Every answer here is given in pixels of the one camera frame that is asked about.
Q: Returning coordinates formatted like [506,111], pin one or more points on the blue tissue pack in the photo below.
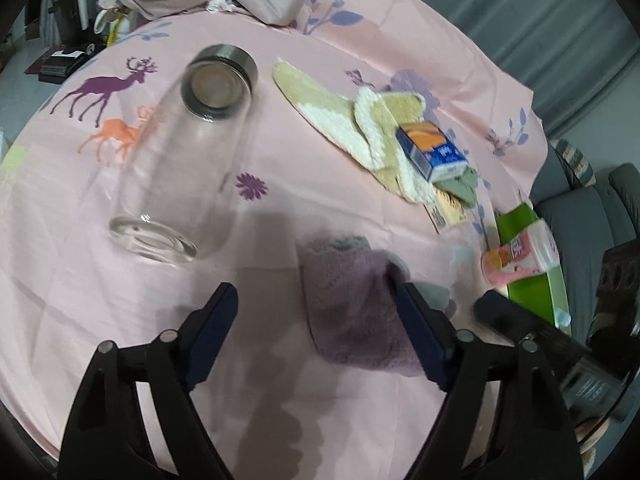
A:
[430,147]

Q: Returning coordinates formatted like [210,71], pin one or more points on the beige snack packet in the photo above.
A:
[450,215]

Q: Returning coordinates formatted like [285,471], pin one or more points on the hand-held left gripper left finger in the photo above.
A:
[215,325]

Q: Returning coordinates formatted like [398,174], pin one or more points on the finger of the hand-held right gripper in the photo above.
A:
[505,310]

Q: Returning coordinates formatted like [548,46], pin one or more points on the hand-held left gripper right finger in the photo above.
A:
[420,330]

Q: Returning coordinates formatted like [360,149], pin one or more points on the clear glass bottle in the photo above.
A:
[175,175]

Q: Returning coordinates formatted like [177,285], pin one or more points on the pink printed tablecloth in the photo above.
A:
[300,185]

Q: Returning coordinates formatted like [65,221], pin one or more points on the grey curtain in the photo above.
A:
[525,20]

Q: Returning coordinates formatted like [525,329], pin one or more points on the green cardboard box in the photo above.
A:
[517,220]

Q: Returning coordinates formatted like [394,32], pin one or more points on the grey sofa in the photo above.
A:
[575,240]

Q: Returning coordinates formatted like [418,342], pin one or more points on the dark flat boxes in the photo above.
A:
[60,65]

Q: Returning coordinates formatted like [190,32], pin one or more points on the green cloth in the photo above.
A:
[460,187]

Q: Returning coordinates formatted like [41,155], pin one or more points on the pink tube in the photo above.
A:
[520,257]

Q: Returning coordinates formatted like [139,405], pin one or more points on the purple towel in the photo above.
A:
[350,310]

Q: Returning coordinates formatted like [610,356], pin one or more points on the beige and white towel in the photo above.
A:
[320,100]

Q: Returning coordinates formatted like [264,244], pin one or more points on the striped cushion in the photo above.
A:
[577,162]

